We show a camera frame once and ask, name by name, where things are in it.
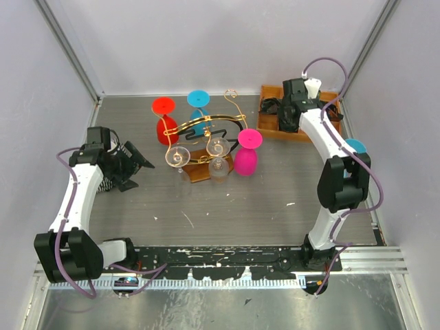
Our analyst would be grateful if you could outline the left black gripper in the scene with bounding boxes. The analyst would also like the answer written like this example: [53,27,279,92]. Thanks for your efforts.
[106,141,154,191]

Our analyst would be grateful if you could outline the clear wine glass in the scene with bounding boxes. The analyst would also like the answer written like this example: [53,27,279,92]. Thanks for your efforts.
[165,146,190,197]
[206,137,230,183]

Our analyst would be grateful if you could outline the pink wine glass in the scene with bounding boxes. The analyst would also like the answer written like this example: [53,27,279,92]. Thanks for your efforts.
[234,129,263,176]

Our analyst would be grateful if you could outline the blue wine glass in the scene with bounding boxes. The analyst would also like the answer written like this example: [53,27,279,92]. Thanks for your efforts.
[187,89,211,136]
[342,138,368,179]

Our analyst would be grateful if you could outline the black white striped cloth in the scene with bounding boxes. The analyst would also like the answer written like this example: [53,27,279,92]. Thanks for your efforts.
[96,177,114,193]

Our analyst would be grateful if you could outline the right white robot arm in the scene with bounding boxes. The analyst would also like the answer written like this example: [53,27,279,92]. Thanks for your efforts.
[278,78,371,271]

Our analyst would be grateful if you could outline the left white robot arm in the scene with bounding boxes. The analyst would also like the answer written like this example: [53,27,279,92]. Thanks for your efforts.
[34,126,153,283]

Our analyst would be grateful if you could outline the red wine glass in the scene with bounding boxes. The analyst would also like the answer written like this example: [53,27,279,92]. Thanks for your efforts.
[152,97,179,146]

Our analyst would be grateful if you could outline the black sock in tray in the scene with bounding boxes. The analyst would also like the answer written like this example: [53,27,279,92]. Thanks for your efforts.
[260,98,281,115]

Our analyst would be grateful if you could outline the wooden compartment tray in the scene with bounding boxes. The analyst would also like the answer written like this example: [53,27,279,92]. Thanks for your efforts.
[257,85,342,142]

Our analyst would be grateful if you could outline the dark sock right tray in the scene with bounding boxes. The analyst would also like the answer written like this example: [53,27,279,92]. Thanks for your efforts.
[326,104,344,122]

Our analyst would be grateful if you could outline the gold wire wine glass rack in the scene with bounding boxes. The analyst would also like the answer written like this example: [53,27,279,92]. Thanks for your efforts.
[165,89,248,184]

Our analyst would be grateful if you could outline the black mounting base plate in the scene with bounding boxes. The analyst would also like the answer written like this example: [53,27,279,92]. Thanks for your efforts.
[98,245,343,281]

